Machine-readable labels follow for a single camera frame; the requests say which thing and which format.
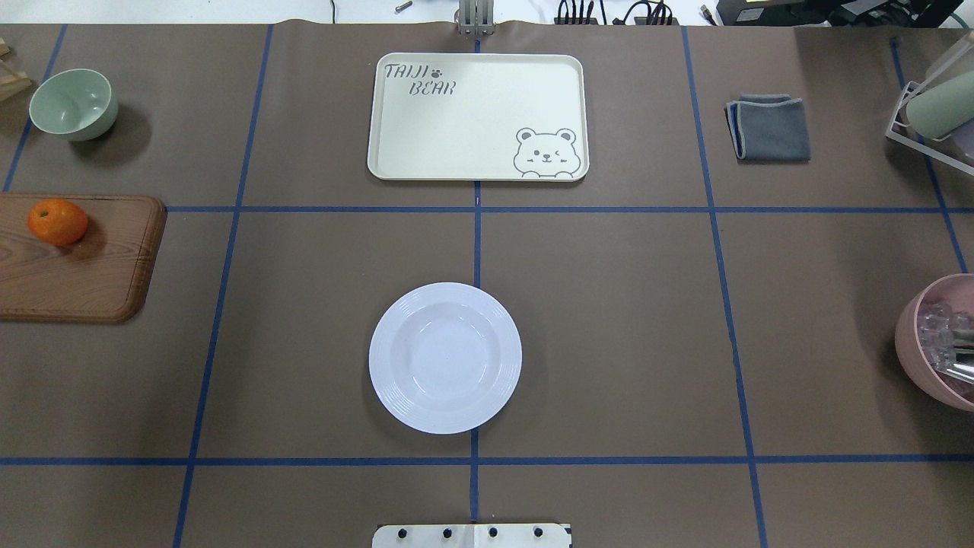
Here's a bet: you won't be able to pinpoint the white round plate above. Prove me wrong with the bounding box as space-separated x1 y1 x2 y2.
368 283 523 435

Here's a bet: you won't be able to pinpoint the orange mandarin fruit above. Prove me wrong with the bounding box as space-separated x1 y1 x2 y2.
27 198 88 247

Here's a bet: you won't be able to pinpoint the cream bear serving tray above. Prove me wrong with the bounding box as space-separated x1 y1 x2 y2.
368 52 589 183

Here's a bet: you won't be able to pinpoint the folded grey cloth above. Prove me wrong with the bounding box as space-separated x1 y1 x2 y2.
726 94 811 163

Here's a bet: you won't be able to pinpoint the brown wooden cutting board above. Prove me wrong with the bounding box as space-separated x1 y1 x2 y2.
1 192 167 323

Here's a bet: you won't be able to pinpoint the mint green bowl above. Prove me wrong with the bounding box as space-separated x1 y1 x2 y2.
29 68 119 142

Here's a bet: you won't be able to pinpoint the clear ice cubes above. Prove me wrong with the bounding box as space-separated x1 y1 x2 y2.
916 301 973 383

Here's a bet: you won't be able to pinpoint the pink bowl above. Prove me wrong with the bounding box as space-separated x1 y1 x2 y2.
895 273 973 413

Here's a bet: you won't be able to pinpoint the metal scoop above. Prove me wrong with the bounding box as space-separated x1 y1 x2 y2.
932 327 973 384

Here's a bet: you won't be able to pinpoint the green cup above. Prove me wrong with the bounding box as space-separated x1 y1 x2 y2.
906 72 973 139

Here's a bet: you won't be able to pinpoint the light wooden rack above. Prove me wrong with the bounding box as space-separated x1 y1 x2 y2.
0 39 33 103

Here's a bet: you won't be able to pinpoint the camera pole mount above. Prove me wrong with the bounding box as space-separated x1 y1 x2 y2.
454 0 496 38

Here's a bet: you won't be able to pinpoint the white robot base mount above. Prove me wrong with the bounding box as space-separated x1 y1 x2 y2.
371 523 573 547

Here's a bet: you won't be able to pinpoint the white wire cup rack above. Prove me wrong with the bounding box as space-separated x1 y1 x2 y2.
885 30 974 177

